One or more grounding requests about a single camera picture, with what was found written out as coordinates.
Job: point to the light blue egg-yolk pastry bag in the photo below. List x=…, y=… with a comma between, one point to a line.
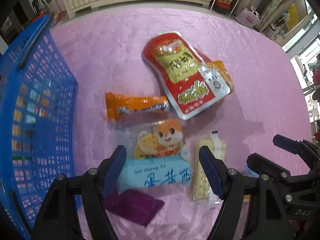
x=157, y=155

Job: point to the orange snack bag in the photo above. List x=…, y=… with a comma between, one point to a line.
x=220, y=67

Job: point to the blue plastic basket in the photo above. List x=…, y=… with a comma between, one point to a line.
x=38, y=94

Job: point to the pink shopping bag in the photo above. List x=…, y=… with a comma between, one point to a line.
x=248, y=17

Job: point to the green soda cracker pack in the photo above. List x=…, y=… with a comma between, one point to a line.
x=201, y=188

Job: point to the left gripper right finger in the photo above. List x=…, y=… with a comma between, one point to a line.
x=228, y=183

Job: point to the orange chocolate bar wrapper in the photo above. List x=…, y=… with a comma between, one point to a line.
x=120, y=105

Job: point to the small round cake packet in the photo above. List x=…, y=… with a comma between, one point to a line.
x=250, y=173

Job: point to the red chicken feet pouch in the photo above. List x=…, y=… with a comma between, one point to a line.
x=189, y=84

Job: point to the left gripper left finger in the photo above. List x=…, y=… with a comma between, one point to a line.
x=97, y=182

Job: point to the purple snack sachet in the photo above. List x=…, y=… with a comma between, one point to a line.
x=133, y=205

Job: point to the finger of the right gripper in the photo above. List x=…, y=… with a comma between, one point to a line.
x=261, y=165
x=307, y=151

